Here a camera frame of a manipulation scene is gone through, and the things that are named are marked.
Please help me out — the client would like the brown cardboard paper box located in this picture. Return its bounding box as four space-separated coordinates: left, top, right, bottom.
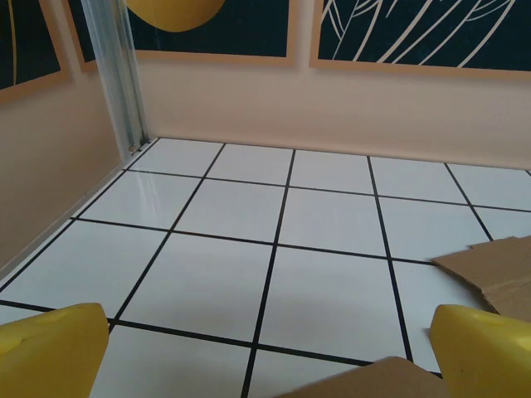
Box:
273 235 531 398

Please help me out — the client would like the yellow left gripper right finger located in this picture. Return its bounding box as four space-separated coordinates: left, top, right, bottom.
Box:
429 304 531 398

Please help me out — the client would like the aluminium corner post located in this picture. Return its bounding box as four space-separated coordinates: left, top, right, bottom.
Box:
80 0 151 161

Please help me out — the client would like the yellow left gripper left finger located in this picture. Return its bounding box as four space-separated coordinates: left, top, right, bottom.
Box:
0 302 110 398

